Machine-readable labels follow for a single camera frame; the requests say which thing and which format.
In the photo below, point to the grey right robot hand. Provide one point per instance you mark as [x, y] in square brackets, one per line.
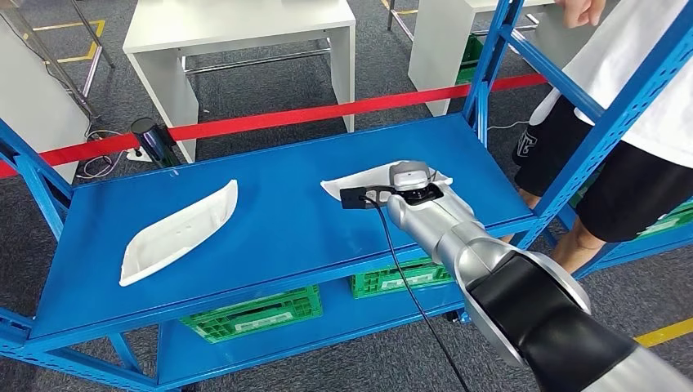
[409, 166]

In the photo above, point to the black stanchion post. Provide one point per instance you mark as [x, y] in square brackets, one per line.
[154, 142]

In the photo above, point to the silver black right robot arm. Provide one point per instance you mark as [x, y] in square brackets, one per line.
[514, 303]

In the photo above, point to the yellow floor tape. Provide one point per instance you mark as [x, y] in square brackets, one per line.
[663, 333]
[95, 46]
[403, 11]

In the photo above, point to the person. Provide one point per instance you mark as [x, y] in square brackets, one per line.
[639, 178]

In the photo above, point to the white table with metal bars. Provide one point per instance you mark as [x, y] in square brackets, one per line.
[233, 21]

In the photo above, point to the metal frame stand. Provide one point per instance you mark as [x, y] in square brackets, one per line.
[91, 70]

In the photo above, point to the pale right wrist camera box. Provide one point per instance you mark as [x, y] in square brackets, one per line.
[411, 179]

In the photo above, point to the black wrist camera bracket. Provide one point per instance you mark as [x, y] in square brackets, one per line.
[354, 197]

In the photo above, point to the red barrier belt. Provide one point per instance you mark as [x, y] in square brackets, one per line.
[281, 116]

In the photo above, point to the person's right hand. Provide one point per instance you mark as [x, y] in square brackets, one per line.
[582, 12]

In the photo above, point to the white part with handwriting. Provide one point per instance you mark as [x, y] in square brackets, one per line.
[363, 181]

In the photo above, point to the white power strip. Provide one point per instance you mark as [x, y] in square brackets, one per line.
[139, 155]

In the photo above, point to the long white plastic part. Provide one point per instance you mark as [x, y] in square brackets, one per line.
[178, 232]

